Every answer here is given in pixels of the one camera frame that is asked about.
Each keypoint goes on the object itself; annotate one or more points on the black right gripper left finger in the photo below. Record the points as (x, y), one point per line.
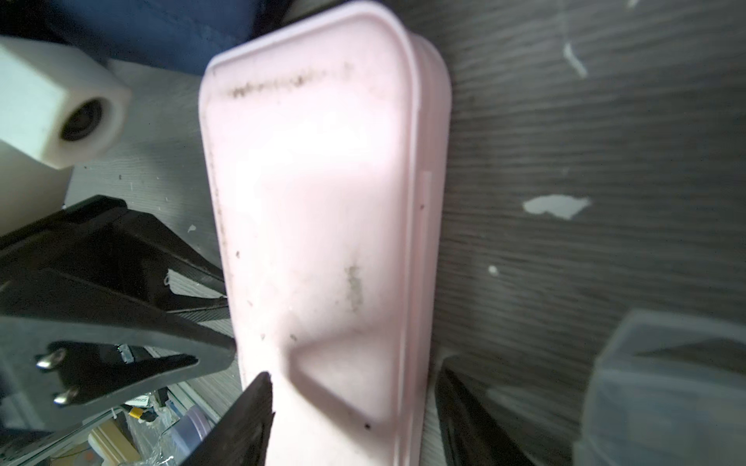
(242, 436)

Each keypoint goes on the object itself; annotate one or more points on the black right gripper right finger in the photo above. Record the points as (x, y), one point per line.
(470, 435)

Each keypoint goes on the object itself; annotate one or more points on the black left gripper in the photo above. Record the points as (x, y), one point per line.
(73, 349)

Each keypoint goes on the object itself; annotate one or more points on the navy blue school backpack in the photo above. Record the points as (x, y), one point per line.
(181, 36)

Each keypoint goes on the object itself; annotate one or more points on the pink pencil case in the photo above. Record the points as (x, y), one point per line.
(326, 148)

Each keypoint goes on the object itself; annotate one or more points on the clear plastic bag with eraser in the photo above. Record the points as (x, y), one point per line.
(667, 389)

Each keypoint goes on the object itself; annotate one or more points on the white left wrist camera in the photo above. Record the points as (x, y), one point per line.
(59, 108)

